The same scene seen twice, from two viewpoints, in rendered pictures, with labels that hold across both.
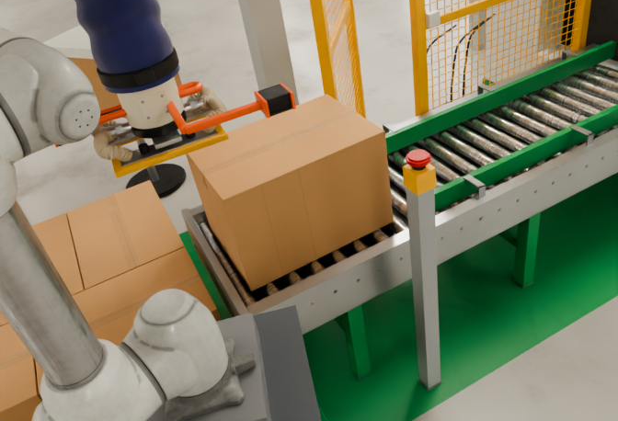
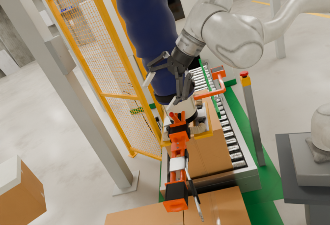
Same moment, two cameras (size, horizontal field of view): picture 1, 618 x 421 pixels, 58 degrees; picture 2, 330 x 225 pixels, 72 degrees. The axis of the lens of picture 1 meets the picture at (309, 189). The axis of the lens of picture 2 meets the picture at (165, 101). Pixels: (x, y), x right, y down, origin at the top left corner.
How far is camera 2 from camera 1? 1.73 m
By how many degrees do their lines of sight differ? 50
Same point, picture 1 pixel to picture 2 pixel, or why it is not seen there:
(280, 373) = not seen: hidden behind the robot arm
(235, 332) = (299, 138)
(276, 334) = not seen: hidden behind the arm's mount
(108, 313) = not seen: outside the picture
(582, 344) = (260, 125)
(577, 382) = (274, 130)
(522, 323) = (246, 134)
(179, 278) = (206, 201)
